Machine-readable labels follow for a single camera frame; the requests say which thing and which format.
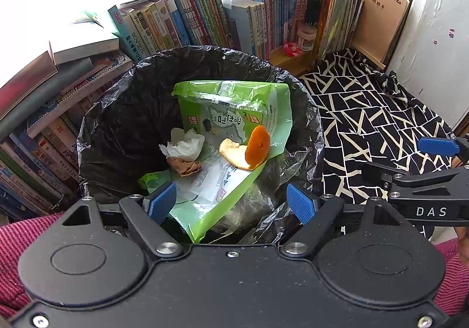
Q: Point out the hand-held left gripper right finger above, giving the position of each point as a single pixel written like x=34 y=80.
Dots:
x=300 y=203

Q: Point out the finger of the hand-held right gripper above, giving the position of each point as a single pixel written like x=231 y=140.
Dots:
x=421 y=181
x=438 y=146

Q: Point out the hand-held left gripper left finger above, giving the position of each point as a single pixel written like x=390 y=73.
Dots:
x=163 y=200

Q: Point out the brown paper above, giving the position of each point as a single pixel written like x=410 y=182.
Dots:
x=185 y=167

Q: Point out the white printed wrapper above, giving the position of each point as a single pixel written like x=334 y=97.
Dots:
x=216 y=181

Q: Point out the white tissue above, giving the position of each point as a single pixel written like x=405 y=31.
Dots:
x=183 y=145

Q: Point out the orange peel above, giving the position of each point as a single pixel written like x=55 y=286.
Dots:
x=256 y=146

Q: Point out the black trash bag bin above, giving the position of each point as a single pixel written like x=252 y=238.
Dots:
x=121 y=112

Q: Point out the green snack bag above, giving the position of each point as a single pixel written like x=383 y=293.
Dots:
x=227 y=101

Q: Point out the person's right forearm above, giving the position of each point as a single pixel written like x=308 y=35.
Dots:
x=456 y=276

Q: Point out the row of leaning books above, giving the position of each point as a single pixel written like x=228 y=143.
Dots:
x=36 y=167

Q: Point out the beaded cover book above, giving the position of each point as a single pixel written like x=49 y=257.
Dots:
x=73 y=104

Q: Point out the brown cover sketchbook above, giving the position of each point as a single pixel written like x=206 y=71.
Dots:
x=381 y=17

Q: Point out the small wooden shelf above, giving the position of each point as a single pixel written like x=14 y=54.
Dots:
x=282 y=60

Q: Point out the small red toy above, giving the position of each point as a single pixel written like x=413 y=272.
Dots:
x=292 y=49

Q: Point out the person's pink striped clothing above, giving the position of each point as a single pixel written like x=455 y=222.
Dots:
x=14 y=258

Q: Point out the row of thin dark books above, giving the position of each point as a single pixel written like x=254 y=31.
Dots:
x=333 y=20

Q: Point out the small white jar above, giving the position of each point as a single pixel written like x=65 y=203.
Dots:
x=306 y=38

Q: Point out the white thick book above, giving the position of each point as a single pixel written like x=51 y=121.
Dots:
x=88 y=49

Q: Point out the row of colourful upright books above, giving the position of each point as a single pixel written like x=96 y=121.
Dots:
x=176 y=20

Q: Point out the glossy hardcover book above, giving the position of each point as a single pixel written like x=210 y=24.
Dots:
x=25 y=82

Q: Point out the row of blue spined books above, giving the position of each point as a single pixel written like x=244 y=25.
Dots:
x=271 y=9

